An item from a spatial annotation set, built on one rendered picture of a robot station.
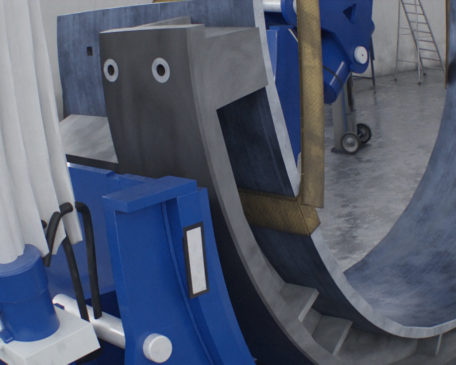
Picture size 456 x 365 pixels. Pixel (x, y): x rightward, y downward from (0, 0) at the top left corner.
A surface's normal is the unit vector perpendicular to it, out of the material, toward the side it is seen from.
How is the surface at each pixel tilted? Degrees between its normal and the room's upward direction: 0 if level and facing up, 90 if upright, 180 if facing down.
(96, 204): 97
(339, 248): 0
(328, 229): 0
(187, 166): 105
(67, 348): 90
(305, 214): 90
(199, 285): 90
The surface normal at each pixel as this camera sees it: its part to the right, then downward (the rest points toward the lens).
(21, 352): -0.15, -0.93
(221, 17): -0.68, 0.26
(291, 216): -0.59, 0.61
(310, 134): 0.85, -0.07
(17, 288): 0.34, 0.27
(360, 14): 0.74, 0.11
